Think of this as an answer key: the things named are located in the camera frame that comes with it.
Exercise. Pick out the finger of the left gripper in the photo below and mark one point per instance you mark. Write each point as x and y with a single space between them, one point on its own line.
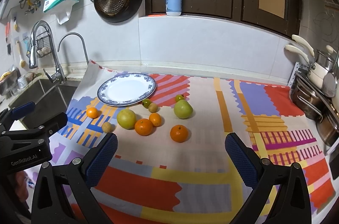
47 121
21 111

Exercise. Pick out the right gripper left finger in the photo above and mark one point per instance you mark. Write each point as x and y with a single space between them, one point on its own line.
63 193

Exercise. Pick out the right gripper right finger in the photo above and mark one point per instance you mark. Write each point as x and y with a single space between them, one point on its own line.
292 202

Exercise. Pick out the small tan longan fruit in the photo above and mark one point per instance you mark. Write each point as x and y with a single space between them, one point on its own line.
107 127

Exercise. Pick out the yellow-green pear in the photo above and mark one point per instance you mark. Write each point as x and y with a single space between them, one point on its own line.
126 118

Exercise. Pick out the large orange mandarin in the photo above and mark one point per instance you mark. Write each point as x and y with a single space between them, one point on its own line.
144 127

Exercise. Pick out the small oval orange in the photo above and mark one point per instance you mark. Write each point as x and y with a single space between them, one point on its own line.
155 119

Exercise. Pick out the orange mandarin with stem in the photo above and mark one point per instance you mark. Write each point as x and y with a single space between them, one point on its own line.
179 133

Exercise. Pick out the green tomato with stem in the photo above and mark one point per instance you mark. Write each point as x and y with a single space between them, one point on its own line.
179 97

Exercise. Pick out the large green apple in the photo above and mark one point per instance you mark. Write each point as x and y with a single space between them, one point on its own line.
183 109

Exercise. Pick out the small brown kiwi fruit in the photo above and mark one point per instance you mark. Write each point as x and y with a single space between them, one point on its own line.
153 108

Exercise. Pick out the chrome pull-down kitchen faucet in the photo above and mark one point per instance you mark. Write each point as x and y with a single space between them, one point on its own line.
33 63

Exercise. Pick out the person's hand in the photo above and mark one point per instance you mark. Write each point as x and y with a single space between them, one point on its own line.
21 186

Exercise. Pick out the stainless steel sink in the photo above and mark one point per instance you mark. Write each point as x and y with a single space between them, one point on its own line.
49 98

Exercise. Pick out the thin gooseneck water tap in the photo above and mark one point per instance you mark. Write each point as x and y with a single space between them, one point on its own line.
72 49

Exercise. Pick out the blue white porcelain plate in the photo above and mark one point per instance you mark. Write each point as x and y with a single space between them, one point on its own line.
126 89

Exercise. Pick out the metal dish rack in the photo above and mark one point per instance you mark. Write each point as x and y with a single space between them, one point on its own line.
314 105

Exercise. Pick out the colourful patterned table mat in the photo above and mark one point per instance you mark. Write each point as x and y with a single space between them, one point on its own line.
153 179

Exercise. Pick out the wooden spoon on wall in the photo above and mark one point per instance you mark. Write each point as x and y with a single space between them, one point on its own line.
22 62

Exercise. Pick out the wire sponge basket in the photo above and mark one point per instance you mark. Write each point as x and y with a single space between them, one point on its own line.
43 45

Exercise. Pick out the wall hook with utensils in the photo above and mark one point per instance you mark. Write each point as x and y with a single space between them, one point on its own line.
33 5

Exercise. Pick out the white handled cooking pot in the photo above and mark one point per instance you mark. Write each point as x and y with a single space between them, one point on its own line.
320 63

